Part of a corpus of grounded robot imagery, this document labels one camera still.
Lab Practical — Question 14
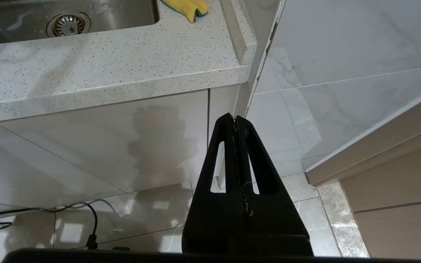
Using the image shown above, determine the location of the stainless steel sink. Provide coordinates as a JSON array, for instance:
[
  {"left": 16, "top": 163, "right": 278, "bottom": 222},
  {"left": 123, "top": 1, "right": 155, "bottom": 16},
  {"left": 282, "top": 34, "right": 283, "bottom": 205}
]
[{"left": 0, "top": 0, "right": 160, "bottom": 46}]

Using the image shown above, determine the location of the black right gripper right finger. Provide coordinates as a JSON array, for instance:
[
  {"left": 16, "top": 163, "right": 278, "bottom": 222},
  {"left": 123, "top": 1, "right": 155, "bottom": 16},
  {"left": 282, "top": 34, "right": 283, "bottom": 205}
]
[{"left": 238, "top": 117, "right": 314, "bottom": 256}]

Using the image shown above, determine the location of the narrow white cabinet panel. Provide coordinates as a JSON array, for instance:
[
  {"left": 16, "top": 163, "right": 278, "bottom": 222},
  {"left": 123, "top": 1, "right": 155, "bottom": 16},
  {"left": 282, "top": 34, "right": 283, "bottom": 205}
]
[{"left": 208, "top": 85, "right": 241, "bottom": 190}]

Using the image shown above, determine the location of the round metal drain strainer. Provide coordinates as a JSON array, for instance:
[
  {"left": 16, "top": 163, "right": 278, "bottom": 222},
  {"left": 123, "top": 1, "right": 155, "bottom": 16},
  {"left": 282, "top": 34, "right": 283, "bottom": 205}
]
[{"left": 45, "top": 11, "right": 91, "bottom": 38}]

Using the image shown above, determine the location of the thin black floor cable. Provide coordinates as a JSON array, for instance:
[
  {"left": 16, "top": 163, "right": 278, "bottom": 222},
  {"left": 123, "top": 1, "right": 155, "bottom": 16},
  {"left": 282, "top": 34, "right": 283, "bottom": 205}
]
[{"left": 0, "top": 202, "right": 100, "bottom": 251}]

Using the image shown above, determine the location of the yellow green sponge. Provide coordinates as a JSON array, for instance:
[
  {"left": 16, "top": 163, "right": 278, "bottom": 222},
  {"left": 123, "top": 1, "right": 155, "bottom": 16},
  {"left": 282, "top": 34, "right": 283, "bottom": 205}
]
[{"left": 159, "top": 0, "right": 210, "bottom": 23}]

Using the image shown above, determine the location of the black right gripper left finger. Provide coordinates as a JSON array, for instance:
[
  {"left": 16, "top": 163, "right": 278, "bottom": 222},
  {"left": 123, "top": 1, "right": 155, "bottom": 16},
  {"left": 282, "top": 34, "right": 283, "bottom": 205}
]
[{"left": 182, "top": 113, "right": 249, "bottom": 255}]

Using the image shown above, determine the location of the white glossy cabinet door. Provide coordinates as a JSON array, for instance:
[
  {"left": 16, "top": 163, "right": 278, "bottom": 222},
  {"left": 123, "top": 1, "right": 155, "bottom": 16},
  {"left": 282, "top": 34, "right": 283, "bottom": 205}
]
[
  {"left": 0, "top": 122, "right": 125, "bottom": 209},
  {"left": 0, "top": 89, "right": 210, "bottom": 193}
]

